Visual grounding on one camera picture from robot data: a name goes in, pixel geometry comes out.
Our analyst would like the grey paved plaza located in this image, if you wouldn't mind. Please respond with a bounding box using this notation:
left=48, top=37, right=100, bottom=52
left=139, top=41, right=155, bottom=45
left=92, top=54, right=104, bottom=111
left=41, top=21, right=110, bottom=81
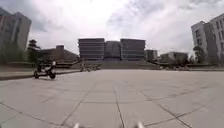
left=0, top=68, right=224, bottom=128

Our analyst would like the black scooter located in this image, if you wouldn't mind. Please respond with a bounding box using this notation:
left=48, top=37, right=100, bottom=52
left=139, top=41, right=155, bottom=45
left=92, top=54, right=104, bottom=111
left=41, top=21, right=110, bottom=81
left=32, top=59, right=57, bottom=80

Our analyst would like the tree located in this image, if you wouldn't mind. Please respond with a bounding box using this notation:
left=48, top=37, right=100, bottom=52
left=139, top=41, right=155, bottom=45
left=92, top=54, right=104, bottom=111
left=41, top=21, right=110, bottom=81
left=193, top=45, right=208, bottom=65
left=26, top=39, right=42, bottom=64

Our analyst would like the dark kerb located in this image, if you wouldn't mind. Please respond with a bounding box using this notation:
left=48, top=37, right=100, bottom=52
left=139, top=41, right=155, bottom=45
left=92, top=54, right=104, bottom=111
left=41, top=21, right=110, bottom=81
left=0, top=68, right=82, bottom=82

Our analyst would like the low brown building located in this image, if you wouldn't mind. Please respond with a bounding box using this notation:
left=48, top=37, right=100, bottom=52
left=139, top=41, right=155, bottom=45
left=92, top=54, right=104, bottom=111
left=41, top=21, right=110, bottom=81
left=39, top=44, right=80, bottom=64

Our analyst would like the wide three-part building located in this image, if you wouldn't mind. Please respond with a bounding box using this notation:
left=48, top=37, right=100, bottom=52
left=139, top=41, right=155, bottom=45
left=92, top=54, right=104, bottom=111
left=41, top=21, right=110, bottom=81
left=77, top=37, right=161, bottom=70

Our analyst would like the row of parked bicycles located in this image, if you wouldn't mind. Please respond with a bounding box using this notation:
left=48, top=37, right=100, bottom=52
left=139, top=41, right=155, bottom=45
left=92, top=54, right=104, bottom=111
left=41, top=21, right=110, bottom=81
left=79, top=64, right=102, bottom=73

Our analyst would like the pale many-windowed building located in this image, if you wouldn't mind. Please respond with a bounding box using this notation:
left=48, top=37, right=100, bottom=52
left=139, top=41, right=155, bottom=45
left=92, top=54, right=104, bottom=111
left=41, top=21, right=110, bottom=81
left=190, top=12, right=224, bottom=66

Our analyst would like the grey tower building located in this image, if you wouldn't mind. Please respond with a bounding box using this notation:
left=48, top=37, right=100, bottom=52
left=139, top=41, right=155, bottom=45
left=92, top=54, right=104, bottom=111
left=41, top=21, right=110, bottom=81
left=0, top=7, right=33, bottom=64

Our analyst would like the small grey building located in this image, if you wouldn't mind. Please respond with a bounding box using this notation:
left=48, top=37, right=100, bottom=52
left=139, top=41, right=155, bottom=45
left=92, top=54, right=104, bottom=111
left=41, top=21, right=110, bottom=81
left=144, top=49, right=160, bottom=62

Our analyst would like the low grey building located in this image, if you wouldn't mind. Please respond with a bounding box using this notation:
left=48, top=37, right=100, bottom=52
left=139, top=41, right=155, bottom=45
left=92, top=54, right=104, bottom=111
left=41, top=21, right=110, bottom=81
left=159, top=51, right=190, bottom=66

